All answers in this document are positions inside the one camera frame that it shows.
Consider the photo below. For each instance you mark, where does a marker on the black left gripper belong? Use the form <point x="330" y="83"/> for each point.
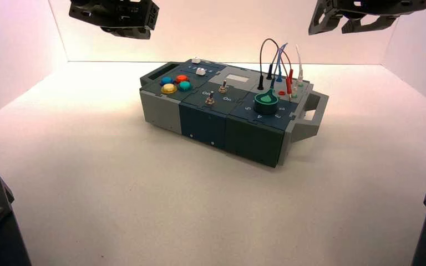
<point x="124" y="14"/>

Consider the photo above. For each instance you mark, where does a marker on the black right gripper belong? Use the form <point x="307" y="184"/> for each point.
<point x="378" y="6"/>

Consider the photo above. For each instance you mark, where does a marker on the blue push button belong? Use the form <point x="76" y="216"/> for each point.
<point x="166" y="80"/>

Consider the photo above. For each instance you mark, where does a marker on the yellow push button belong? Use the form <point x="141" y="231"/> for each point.
<point x="169" y="88"/>

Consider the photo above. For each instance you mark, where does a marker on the orange push button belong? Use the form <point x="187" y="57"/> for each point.
<point x="181" y="78"/>

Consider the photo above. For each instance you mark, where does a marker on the white slider knob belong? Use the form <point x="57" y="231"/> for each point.
<point x="196" y="60"/>
<point x="200" y="71"/>

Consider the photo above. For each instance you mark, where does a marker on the teal push button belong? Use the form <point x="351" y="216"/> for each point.
<point x="184" y="86"/>

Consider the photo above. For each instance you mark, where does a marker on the green rotary knob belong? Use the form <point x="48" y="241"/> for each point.
<point x="266" y="102"/>

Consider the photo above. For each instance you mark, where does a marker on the modular control task box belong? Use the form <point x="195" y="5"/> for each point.
<point x="205" y="123"/>

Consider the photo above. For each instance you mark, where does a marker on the metal toggle switch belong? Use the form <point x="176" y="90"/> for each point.
<point x="222" y="88"/>
<point x="209" y="100"/>

